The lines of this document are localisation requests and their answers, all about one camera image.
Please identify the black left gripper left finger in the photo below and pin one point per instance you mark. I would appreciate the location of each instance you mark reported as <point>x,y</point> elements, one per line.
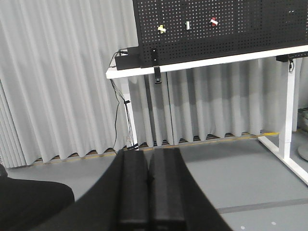
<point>118,201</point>

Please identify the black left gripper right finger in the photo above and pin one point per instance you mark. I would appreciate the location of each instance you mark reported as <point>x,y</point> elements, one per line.
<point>177,203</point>

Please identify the black robot base cover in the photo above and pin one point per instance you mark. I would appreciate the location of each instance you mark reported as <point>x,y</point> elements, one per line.
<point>25,204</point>

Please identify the grey pleated curtain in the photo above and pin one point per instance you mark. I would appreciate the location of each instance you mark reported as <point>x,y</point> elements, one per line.
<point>56,101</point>

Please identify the white desk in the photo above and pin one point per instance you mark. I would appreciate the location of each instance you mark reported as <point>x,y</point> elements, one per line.
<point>282,152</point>

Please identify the grey round stand base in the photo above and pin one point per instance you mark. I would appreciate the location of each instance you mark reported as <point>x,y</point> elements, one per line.
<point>303,151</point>

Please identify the black power strip box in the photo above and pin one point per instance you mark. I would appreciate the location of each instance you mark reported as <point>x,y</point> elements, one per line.
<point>128,58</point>

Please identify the black perforated pegboard panel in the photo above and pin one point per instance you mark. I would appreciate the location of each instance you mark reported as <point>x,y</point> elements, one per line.
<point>244,26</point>

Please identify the black desk control box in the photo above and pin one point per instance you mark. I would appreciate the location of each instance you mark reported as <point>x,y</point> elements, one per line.
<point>289,58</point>

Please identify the black pegboard clamp bracket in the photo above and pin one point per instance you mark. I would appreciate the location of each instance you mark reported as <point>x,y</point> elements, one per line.
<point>157,72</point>

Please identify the green toggle switch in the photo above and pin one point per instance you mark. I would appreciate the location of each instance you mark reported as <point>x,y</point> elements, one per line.
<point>187,24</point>

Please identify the red toggle switch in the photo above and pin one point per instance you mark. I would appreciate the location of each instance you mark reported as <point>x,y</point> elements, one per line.
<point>214,21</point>

